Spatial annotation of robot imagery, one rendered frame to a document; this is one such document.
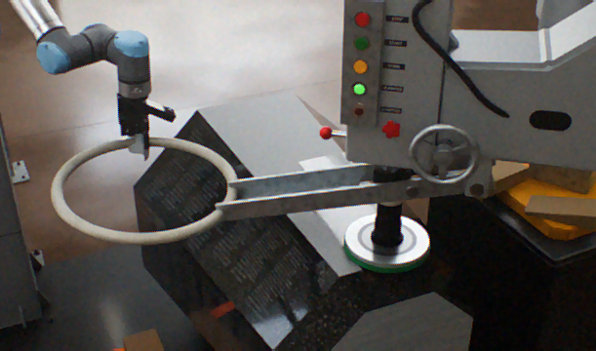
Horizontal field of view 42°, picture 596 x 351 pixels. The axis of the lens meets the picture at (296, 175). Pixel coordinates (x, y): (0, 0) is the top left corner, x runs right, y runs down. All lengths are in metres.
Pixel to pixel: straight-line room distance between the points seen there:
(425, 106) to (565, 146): 0.30
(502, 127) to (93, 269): 2.13
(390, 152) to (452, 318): 0.55
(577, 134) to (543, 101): 0.10
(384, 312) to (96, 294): 1.60
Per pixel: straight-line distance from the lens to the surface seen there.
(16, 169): 4.19
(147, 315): 3.11
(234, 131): 2.51
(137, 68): 2.14
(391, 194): 1.84
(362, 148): 1.73
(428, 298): 1.98
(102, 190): 3.91
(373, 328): 1.94
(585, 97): 1.66
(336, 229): 2.05
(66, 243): 3.59
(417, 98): 1.65
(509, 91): 1.65
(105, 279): 3.32
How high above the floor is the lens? 2.07
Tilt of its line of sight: 32 degrees down
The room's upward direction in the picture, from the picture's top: straight up
